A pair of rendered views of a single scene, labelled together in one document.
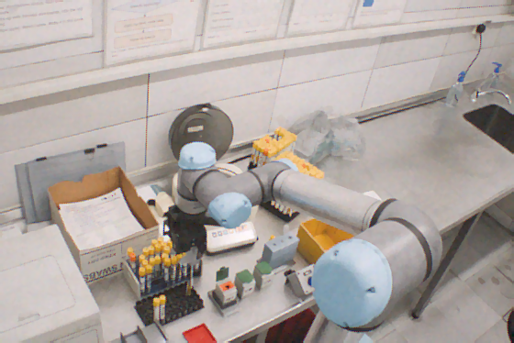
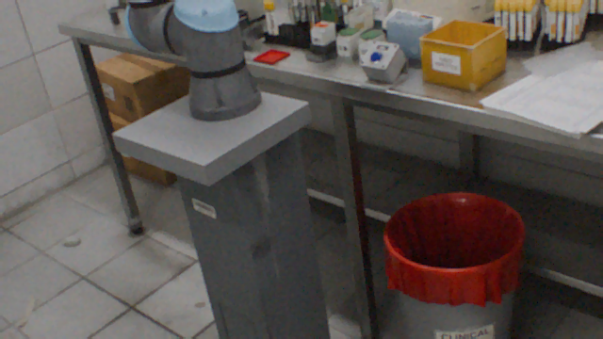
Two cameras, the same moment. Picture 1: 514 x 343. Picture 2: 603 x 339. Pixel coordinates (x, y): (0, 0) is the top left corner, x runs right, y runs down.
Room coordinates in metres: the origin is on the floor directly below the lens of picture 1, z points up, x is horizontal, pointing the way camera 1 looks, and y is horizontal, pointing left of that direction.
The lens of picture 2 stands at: (0.71, -1.65, 1.51)
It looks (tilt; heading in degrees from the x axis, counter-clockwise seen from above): 29 degrees down; 88
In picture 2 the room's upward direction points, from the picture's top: 9 degrees counter-clockwise
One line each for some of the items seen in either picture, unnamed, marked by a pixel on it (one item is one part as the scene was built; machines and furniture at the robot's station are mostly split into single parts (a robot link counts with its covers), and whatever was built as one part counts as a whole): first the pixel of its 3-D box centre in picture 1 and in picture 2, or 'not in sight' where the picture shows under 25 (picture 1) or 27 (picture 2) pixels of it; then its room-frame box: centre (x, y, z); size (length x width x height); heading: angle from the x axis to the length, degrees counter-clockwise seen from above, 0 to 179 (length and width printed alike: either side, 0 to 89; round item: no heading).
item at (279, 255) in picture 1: (279, 252); (410, 40); (1.06, -0.11, 0.92); 0.10 x 0.07 x 0.10; 134
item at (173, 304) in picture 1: (170, 294); (294, 20); (0.82, 0.16, 0.93); 0.17 x 0.09 x 0.11; 132
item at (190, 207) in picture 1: (193, 198); not in sight; (0.84, 0.13, 1.27); 0.08 x 0.08 x 0.05
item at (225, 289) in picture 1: (225, 293); (323, 37); (0.88, 0.02, 0.92); 0.05 x 0.04 x 0.06; 41
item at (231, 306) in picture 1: (224, 298); (325, 48); (0.88, 0.02, 0.89); 0.09 x 0.05 x 0.04; 41
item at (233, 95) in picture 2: not in sight; (220, 83); (0.63, -0.28, 0.97); 0.15 x 0.15 x 0.10
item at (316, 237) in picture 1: (324, 241); (464, 54); (1.14, -0.25, 0.92); 0.13 x 0.13 x 0.10; 39
